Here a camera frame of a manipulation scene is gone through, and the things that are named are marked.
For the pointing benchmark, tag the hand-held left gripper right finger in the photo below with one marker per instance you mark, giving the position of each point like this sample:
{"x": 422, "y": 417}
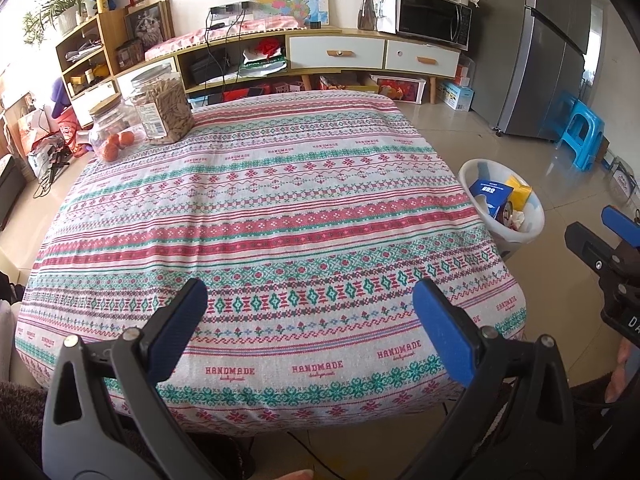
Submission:
{"x": 442, "y": 332}

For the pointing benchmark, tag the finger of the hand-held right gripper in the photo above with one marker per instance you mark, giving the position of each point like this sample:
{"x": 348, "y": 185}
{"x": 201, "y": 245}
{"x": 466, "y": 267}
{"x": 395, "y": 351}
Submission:
{"x": 587, "y": 245}
{"x": 620, "y": 224}

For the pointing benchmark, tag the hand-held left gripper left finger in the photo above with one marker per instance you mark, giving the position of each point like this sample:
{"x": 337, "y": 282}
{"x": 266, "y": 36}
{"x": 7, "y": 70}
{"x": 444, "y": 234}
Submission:
{"x": 175, "y": 332}

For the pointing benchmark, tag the white paper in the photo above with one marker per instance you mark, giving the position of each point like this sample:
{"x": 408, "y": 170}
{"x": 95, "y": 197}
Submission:
{"x": 517, "y": 221}

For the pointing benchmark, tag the red drink can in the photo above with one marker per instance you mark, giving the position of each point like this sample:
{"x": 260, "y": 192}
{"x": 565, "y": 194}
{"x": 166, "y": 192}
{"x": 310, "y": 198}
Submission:
{"x": 510, "y": 212}

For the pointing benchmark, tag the yellow snack wrapper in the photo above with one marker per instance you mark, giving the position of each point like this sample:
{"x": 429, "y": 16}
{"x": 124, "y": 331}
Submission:
{"x": 520, "y": 192}

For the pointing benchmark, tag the dark blue box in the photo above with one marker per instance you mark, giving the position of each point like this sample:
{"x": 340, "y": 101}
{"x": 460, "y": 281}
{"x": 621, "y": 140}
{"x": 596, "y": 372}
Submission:
{"x": 492, "y": 192}

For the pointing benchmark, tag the white plastic bucket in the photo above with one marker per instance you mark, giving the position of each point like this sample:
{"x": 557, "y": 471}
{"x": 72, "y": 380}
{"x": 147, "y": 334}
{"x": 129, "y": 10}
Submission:
{"x": 472, "y": 172}

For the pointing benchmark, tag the person's right hand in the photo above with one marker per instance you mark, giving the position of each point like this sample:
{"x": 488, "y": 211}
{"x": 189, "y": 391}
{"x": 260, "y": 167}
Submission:
{"x": 620, "y": 370}

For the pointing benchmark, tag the clear plastic container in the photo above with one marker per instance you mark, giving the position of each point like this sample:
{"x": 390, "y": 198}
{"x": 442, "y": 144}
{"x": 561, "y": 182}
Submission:
{"x": 625, "y": 182}

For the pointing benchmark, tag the blue plastic stool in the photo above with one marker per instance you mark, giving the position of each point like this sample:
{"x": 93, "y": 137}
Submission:
{"x": 582, "y": 132}

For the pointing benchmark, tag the patterned woven tablecloth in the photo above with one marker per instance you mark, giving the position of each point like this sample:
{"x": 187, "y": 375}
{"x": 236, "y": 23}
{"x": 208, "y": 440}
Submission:
{"x": 280, "y": 220}

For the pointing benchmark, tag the grey refrigerator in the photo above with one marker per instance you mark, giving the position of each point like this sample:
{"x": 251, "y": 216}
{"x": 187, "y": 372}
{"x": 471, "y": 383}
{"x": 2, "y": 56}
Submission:
{"x": 540, "y": 50}

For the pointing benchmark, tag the blue white box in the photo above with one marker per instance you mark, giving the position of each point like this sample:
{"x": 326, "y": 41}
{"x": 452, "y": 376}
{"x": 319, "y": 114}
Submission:
{"x": 455, "y": 96}

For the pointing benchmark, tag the glass jar of oranges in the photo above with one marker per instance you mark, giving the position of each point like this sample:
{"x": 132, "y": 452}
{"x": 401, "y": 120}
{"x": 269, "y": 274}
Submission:
{"x": 115, "y": 140}

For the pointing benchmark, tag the white storage box red picture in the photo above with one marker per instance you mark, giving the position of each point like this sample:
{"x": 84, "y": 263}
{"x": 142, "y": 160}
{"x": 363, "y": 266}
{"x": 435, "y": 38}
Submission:
{"x": 397, "y": 87}

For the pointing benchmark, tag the red bag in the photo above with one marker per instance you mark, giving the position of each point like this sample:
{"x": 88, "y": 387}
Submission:
{"x": 240, "y": 94}

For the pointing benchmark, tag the black box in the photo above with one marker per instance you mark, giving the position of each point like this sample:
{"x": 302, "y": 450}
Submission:
{"x": 207, "y": 67}

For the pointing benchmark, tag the yellow cardboard box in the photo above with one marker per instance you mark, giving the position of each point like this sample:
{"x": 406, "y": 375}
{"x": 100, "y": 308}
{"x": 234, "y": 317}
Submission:
{"x": 345, "y": 82}

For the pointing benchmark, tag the black microwave oven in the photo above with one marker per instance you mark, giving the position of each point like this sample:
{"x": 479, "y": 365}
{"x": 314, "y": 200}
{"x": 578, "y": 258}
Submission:
{"x": 430, "y": 20}

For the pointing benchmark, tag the green and red bags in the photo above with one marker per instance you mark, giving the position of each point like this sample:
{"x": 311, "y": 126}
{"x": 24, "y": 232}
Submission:
{"x": 262, "y": 57}

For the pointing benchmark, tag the pink patterned cloth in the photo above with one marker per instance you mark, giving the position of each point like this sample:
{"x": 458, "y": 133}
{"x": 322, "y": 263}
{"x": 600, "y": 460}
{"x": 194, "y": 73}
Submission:
{"x": 200, "y": 37}

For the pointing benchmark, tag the wooden shelf unit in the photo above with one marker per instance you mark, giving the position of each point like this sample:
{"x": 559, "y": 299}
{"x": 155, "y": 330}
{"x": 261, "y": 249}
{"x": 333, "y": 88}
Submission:
{"x": 107, "y": 35}

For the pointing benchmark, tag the white paper bag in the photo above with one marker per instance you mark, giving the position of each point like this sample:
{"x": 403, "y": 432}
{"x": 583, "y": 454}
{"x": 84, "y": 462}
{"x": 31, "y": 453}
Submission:
{"x": 386, "y": 10}

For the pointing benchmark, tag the framed picture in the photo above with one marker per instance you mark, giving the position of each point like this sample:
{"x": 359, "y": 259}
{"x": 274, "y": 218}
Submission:
{"x": 147, "y": 22}

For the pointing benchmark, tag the long wooden white cabinet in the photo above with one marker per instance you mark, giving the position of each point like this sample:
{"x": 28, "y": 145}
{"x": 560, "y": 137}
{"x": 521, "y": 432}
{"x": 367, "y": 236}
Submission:
{"x": 320, "y": 32}

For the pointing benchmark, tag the potted green plant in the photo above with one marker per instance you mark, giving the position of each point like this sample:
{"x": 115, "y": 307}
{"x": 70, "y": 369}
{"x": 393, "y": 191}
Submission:
{"x": 60, "y": 2}

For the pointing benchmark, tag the map paper bag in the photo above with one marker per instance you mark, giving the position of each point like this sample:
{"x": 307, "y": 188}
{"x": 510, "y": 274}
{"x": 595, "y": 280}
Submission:
{"x": 292, "y": 2}

